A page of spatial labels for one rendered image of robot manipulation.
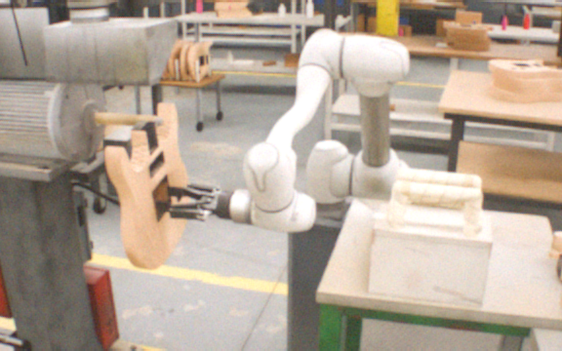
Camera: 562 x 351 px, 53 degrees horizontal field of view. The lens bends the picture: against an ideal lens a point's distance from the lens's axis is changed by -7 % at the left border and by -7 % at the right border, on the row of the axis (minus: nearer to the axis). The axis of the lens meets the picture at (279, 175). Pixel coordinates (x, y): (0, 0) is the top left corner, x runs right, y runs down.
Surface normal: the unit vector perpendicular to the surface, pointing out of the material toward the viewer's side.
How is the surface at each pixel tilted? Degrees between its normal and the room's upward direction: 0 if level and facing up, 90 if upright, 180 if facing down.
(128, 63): 90
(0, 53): 90
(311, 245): 90
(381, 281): 90
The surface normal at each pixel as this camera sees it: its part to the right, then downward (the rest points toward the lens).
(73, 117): 0.92, 0.11
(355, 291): 0.00, -0.93
